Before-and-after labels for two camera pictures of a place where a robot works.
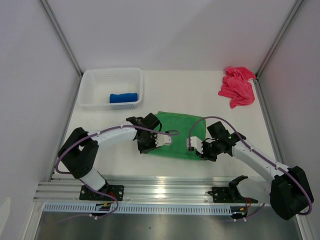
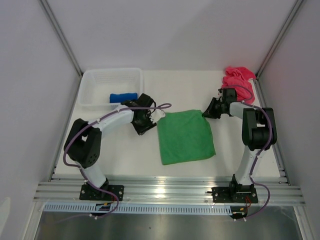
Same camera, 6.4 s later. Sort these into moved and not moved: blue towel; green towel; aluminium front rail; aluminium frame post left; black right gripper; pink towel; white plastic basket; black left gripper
Moved: black right gripper; black left gripper; green towel
Not moved: pink towel; blue towel; aluminium front rail; white plastic basket; aluminium frame post left
